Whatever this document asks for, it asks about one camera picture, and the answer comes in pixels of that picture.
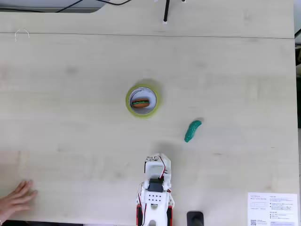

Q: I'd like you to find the green toy cucumber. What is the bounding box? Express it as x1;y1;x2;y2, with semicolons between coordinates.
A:
184;120;203;143

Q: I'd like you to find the white wire hook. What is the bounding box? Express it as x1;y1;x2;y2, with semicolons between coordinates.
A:
14;28;31;42

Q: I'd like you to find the person's hand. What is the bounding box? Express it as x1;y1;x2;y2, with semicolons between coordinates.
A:
0;180;38;223

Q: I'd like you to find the yellow tape roll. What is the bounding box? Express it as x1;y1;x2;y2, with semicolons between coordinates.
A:
125;82;162;119

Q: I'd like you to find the white printed paper sheet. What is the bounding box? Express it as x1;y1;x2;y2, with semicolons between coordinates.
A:
247;192;298;226

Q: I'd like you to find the toy hamburger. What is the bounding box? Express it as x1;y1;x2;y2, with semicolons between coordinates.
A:
131;97;151;109

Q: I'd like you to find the black stand clamp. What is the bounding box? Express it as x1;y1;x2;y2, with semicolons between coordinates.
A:
186;211;205;226

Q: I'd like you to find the black cable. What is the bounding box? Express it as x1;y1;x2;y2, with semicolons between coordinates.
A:
103;0;132;6
55;0;80;13

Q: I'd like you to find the black tripod leg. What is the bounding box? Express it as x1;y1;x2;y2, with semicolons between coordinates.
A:
162;0;171;25

